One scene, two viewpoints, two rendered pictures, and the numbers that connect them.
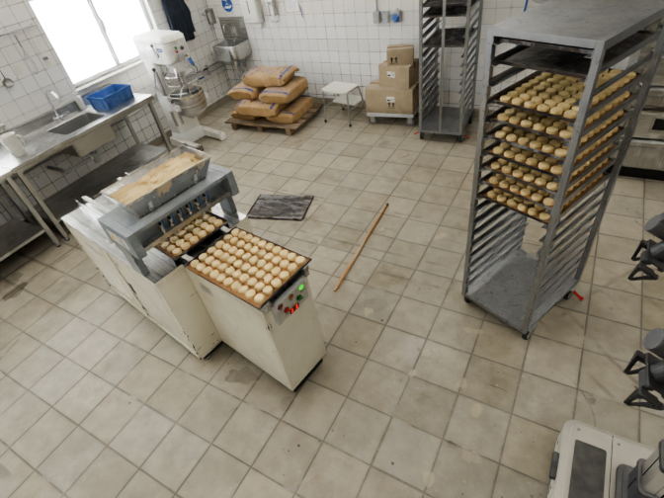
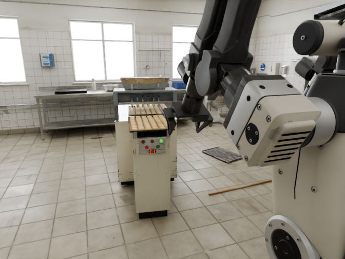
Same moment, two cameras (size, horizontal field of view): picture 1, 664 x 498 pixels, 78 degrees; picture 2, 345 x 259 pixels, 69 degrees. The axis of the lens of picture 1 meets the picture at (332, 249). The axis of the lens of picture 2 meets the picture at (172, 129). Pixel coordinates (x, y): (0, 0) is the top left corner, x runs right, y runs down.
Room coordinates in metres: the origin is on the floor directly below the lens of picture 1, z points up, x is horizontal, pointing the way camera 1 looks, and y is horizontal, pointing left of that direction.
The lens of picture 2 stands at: (-0.17, -1.11, 1.49)
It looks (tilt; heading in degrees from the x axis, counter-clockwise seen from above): 15 degrees down; 35
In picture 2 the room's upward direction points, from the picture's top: straight up
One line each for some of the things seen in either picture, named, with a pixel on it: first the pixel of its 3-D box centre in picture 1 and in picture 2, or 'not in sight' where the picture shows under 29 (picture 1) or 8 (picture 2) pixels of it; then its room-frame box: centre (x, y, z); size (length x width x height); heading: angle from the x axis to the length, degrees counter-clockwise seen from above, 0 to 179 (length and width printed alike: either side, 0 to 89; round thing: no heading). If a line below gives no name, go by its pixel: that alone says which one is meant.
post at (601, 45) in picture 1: (552, 225); not in sight; (1.48, -1.09, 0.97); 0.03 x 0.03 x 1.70; 32
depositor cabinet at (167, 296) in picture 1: (172, 261); (144, 139); (2.45, 1.21, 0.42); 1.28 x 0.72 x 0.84; 44
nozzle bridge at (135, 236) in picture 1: (178, 216); (145, 103); (2.11, 0.87, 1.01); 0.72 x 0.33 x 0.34; 134
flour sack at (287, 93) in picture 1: (285, 88); not in sight; (5.60, 0.23, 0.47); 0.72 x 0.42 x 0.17; 149
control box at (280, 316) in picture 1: (290, 300); (152, 145); (1.49, 0.27, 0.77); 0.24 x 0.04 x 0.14; 134
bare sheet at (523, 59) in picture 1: (576, 47); not in sight; (1.83, -1.24, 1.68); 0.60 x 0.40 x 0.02; 122
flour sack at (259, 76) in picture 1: (269, 75); not in sight; (5.76, 0.40, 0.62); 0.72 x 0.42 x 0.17; 60
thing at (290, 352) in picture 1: (259, 311); (149, 163); (1.75, 0.52, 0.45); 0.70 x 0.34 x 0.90; 44
